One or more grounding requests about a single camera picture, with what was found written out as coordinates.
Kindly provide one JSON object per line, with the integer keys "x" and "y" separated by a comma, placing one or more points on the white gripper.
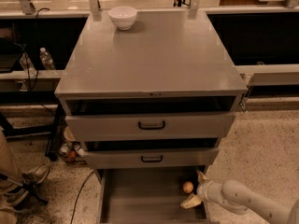
{"x": 204, "y": 190}

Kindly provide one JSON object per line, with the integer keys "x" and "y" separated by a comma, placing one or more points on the orange fruit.
{"x": 187, "y": 187}

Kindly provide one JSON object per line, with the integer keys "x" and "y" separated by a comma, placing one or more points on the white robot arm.
{"x": 238, "y": 199}

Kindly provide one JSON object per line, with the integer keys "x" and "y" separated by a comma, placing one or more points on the grey middle drawer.
{"x": 146, "y": 158}

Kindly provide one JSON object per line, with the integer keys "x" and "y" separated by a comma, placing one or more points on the grey open bottom drawer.
{"x": 149, "y": 196}

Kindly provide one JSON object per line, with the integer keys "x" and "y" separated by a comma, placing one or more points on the grey top drawer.
{"x": 150, "y": 126}

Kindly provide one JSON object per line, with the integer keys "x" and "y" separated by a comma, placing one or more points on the grey metal drawer cabinet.
{"x": 169, "y": 61}

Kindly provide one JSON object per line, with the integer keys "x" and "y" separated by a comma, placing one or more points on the clutter of small items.
{"x": 71, "y": 150}

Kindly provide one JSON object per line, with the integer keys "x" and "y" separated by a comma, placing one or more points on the black tripod stand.
{"x": 31, "y": 189}

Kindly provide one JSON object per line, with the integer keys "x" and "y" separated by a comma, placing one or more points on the grey sneaker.
{"x": 17, "y": 189}

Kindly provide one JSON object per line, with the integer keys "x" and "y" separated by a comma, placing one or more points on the white ceramic bowl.
{"x": 123, "y": 17}

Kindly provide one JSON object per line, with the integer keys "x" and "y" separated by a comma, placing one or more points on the person's leg beige trousers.
{"x": 8, "y": 167}

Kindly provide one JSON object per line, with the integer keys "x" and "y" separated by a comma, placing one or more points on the clear plastic water bottle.
{"x": 46, "y": 59}

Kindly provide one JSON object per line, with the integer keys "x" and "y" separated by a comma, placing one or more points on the black table frame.
{"x": 32, "y": 113}

